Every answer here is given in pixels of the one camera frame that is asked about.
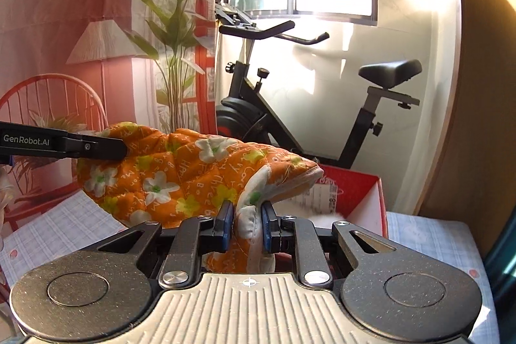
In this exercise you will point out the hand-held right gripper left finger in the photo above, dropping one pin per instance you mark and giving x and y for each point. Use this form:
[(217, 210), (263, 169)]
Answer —
[(224, 231)]

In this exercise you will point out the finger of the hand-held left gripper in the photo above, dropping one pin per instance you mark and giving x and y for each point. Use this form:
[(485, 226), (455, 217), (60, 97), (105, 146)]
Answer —
[(100, 148)]

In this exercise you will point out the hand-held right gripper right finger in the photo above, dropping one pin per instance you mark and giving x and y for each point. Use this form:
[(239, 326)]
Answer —
[(267, 232)]

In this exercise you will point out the orange floral oven mitt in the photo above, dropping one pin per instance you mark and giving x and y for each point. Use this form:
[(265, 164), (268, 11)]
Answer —
[(181, 174)]

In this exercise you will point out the red cardboard box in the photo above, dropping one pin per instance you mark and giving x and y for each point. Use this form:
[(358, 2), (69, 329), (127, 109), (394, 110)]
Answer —
[(363, 203)]

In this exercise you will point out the checked tablecloth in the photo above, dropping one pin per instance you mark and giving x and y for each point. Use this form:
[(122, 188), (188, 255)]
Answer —
[(40, 231)]

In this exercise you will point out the black exercise bike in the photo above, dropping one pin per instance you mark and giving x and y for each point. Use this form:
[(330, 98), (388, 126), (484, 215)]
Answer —
[(242, 114)]

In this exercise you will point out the wooden door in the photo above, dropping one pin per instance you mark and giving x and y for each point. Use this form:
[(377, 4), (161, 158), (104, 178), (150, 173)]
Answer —
[(475, 86)]

